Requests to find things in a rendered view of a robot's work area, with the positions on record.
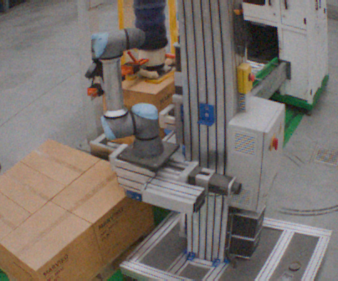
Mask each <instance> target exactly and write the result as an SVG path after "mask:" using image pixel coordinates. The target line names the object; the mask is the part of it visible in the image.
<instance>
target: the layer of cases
mask: <svg viewBox="0 0 338 281"><path fill-rule="evenodd" d="M116 173H117V171H112V170H111V169H110V163H109V162H108V161H104V160H101V159H99V158H96V156H92V155H90V154H87V153H84V152H82V151H78V150H76V149H74V148H71V147H69V146H66V145H63V144H61V143H58V142H57V141H55V140H51V139H48V140H46V141H45V142H44V143H43V144H42V145H41V146H38V147H37V148H36V149H34V151H32V152H31V153H30V154H28V155H26V156H25V157H24V158H23V159H22V160H21V161H20V162H18V163H16V164H15V166H12V167H11V168H10V169H9V170H7V171H6V172H4V173H3V174H2V175H1V176H0V266H1V267H2V268H4V269H5V270H6V271H7V272H8V273H10V274H11V275H12V276H13V277H14V278H15V279H17V280H18V281H87V280H88V278H90V277H91V276H92V275H94V274H95V273H97V271H99V270H100V269H101V268H102V267H104V266H105V265H106V264H107V263H108V262H109V261H110V260H111V259H112V258H114V257H115V256H116V255H117V254H119V252H121V251H122V250H124V248H126V247H127V246H128V245H130V244H131V242H133V241H134V240H135V239H137V238H138V237H139V236H138V235H140V234H141V233H142V232H144V231H145V230H146V229H147V228H148V227H149V226H150V225H151V224H152V223H153V222H154V216H153V212H152V206H151V204H148V203H145V202H143V201H139V200H136V199H133V198H130V197H127V196H125V193H124V188H122V187H118V181H117V174H116Z"/></svg>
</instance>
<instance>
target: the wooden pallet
mask: <svg viewBox="0 0 338 281"><path fill-rule="evenodd" d="M154 229H155V222H153V223H152V224H151V225H150V226H149V227H148V228H147V229H146V230H145V231H144V232H142V233H141V234H140V235H138V236H139V237H138V238H137V239H135V240H134V241H133V242H131V244H130V245H128V246H127V247H126V248H124V250H122V251H121V252H119V254H117V255H116V256H115V257H114V258H112V259H111V260H110V261H109V262H108V263H107V264H106V265H105V266H104V267H102V268H101V269H100V270H99V271H97V273H95V274H94V275H92V276H91V277H90V278H88V280H87V281H106V280H107V279H108V278H109V277H110V276H112V274H114V273H115V271H117V270H118V269H119V268H120V264H121V263H122V262H123V261H124V260H125V259H126V258H127V257H128V256H129V255H130V254H131V253H132V252H133V251H134V250H136V248H137V247H138V246H139V245H140V244H141V243H142V242H143V241H145V238H147V237H148V236H149V234H150V233H152V232H153V230H154ZM0 268H1V269H2V270H3V271H4V272H5V273H6V274H7V276H8V277H9V279H10V281H18V280H17V279H15V278H14V277H13V276H12V275H11V274H10V273H8V272H7V271H6V270H5V269H4V268H2V267H1V266H0Z"/></svg>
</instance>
